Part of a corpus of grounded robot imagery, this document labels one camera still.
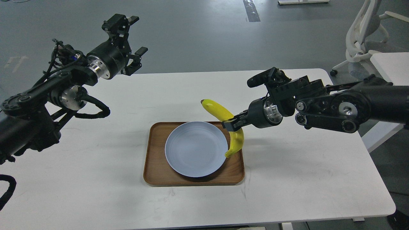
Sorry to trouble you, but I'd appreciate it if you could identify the white office chair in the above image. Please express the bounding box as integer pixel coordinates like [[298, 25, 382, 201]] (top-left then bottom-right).
[[330, 0, 409, 78]]

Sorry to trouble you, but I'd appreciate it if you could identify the light blue plate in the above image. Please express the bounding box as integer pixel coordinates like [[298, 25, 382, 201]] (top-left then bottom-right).
[[165, 122, 228, 178]]

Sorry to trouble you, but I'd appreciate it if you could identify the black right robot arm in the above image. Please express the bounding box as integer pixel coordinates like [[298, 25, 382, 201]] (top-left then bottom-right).
[[222, 67, 409, 133]]

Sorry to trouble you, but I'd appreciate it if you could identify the white furniture base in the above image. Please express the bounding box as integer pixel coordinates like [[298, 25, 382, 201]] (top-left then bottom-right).
[[277, 0, 331, 5]]

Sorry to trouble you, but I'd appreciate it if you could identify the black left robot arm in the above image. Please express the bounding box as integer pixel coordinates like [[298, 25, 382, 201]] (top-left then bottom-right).
[[0, 14, 148, 164]]

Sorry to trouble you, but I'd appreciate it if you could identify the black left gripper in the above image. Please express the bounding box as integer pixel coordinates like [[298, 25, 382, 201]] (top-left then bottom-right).
[[87, 14, 149, 80]]

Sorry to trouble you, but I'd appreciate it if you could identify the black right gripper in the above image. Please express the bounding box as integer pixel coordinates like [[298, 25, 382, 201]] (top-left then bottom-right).
[[222, 98, 275, 132]]

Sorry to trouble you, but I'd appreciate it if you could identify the white side table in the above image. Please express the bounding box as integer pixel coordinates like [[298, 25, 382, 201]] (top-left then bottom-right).
[[362, 52, 409, 153]]

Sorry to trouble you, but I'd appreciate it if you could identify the brown wooden tray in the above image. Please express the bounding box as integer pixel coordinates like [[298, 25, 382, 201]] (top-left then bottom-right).
[[143, 122, 245, 187]]

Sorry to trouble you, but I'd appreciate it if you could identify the yellow banana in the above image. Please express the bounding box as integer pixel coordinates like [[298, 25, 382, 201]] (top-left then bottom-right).
[[200, 99, 244, 158]]

